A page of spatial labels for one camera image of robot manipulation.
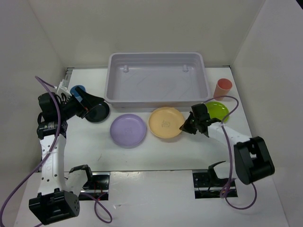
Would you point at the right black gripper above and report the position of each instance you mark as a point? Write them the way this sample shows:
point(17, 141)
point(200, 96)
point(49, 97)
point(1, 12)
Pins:
point(185, 126)

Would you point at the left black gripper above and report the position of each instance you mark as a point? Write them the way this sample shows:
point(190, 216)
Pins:
point(88, 101)

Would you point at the orange plastic plate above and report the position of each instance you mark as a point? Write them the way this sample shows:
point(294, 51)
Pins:
point(165, 122)

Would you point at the purple plastic plate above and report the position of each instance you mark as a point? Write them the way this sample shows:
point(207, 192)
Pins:
point(128, 130)

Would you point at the coral plastic cup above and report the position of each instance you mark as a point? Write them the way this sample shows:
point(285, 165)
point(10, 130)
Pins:
point(222, 88)

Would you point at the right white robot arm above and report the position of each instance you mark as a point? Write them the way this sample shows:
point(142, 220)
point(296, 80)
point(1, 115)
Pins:
point(250, 155)

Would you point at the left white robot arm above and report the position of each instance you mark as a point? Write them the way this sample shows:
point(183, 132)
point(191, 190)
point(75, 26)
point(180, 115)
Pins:
point(58, 197)

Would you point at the lavender plastic bin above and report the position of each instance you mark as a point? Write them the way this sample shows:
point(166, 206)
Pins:
point(156, 79)

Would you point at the black plate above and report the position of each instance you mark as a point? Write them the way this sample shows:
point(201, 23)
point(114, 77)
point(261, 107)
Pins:
point(99, 113)

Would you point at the green plastic plate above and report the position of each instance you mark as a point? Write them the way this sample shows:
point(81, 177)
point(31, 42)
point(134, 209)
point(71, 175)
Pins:
point(217, 110)

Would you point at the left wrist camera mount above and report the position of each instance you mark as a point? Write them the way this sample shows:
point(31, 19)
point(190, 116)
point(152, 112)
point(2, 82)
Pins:
point(62, 90)

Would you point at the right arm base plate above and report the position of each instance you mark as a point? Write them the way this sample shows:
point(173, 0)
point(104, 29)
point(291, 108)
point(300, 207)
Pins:
point(206, 187)

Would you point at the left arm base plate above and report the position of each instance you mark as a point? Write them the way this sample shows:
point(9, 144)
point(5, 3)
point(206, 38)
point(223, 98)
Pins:
point(98, 187)

